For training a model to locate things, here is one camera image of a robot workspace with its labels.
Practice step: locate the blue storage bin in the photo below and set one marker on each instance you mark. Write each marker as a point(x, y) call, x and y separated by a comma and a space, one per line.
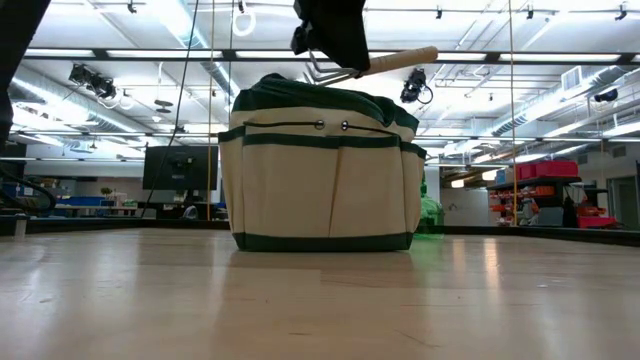
point(82, 201)

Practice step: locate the black ceiling device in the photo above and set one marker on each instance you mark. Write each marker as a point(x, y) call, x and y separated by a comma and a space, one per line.
point(606, 95)

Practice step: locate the black shelf with red bins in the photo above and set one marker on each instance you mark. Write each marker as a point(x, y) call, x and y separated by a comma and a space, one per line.
point(545, 170)

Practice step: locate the green clear spray bottle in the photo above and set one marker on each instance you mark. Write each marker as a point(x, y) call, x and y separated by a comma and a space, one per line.
point(430, 212)

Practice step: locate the cream and green gardening bag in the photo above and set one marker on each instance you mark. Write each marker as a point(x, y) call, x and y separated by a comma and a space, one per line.
point(300, 190)

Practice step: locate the black frame crossbar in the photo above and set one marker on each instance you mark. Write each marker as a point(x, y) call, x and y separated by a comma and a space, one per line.
point(227, 55)

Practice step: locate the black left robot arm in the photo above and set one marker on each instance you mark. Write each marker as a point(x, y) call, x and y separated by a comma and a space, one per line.
point(10, 50)

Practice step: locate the silver ventilation duct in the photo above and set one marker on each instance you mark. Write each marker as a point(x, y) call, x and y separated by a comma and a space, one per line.
point(55, 100)
point(550, 107)

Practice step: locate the black computer monitor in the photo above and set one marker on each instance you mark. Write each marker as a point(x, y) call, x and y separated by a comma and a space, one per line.
point(180, 167)

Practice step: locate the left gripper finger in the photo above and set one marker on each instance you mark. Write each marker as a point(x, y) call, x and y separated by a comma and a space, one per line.
point(301, 41)
point(340, 30)

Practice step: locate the small white post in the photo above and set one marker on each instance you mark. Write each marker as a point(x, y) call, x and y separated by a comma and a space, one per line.
point(20, 227)

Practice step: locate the white ceiling air vent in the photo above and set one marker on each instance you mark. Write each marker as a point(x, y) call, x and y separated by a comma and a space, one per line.
point(571, 78)

